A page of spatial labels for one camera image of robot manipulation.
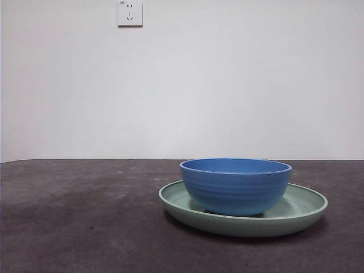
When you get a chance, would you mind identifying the green plate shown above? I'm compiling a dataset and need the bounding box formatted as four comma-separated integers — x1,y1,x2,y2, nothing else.
158,180,328,238

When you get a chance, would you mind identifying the white wall power outlet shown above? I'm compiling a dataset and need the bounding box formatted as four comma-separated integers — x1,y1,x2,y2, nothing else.
118,0,143,28

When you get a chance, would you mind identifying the blue bowl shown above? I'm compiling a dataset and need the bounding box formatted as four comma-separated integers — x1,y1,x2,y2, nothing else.
179,158,292,216

